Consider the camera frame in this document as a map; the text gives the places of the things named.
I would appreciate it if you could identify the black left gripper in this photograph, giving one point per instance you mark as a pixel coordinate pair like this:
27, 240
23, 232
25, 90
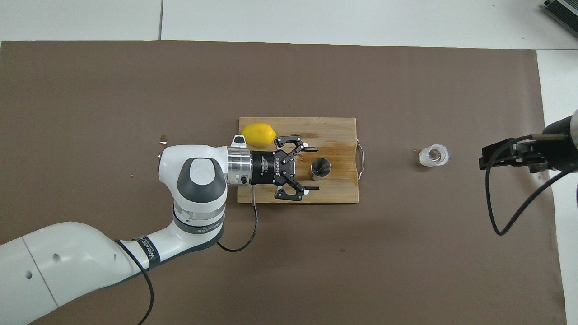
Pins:
266, 168

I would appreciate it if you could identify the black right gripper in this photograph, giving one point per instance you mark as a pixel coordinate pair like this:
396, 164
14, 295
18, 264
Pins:
557, 146

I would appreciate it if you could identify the steel double jigger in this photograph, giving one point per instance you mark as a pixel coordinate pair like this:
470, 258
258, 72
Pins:
321, 167

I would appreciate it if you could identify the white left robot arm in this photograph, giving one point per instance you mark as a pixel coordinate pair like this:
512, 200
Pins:
67, 266

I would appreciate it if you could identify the yellow lemon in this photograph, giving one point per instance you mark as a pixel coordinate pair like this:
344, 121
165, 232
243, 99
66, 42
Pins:
259, 133

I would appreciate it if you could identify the wooden cutting board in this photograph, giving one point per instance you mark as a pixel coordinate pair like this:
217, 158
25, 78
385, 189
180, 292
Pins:
338, 135

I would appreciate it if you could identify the brown paper table mat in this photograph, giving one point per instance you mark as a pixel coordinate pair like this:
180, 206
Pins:
361, 271

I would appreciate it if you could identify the grey ribbed metal device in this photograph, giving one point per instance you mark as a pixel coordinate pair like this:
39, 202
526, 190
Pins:
562, 10

